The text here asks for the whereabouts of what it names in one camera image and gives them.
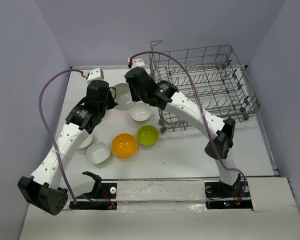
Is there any white round bowl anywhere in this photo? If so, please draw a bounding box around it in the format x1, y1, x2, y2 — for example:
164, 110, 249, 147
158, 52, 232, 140
111, 83, 136, 111
129, 102, 152, 122

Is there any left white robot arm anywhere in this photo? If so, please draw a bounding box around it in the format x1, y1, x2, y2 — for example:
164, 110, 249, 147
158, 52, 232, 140
17, 80, 117, 216

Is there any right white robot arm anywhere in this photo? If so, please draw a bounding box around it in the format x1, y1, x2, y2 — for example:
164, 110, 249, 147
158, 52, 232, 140
124, 67, 244, 198

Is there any white bowl under arm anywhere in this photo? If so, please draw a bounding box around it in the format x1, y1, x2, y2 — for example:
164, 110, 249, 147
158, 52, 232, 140
78, 134, 94, 149

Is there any green round bowl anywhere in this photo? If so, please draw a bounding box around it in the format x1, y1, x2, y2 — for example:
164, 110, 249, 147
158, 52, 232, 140
136, 125, 159, 147

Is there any yellow round bowl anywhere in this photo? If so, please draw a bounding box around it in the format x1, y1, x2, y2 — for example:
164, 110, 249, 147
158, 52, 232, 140
111, 133, 138, 158

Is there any white square bowl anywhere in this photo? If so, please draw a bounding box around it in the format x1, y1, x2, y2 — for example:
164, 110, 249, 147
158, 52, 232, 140
86, 142, 111, 165

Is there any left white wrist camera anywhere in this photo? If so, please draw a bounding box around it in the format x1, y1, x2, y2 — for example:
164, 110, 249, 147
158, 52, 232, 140
86, 67, 104, 84

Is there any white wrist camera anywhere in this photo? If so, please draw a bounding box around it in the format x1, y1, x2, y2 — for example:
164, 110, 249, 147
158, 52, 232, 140
127, 58, 146, 69
86, 67, 104, 84

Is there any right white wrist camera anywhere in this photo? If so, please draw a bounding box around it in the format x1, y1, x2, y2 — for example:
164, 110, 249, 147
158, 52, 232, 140
127, 58, 146, 69

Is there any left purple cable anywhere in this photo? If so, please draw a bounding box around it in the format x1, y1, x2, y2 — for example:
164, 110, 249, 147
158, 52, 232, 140
37, 69, 89, 205

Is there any purple cable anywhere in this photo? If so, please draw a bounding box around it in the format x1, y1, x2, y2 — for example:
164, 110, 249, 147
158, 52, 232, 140
37, 69, 89, 205
128, 50, 248, 208

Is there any grey wire dish rack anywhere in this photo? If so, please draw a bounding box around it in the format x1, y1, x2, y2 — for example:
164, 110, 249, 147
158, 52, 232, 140
149, 40, 261, 131

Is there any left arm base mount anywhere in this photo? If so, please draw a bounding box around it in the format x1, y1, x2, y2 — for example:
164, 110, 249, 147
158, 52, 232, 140
65, 171, 118, 210

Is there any metal front rail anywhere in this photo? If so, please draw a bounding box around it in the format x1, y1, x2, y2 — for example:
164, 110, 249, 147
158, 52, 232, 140
102, 176, 220, 182

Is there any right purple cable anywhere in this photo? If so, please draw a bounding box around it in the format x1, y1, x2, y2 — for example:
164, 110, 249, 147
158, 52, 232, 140
128, 50, 248, 208

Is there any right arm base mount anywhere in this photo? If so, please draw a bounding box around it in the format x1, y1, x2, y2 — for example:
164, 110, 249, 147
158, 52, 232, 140
204, 181, 253, 210

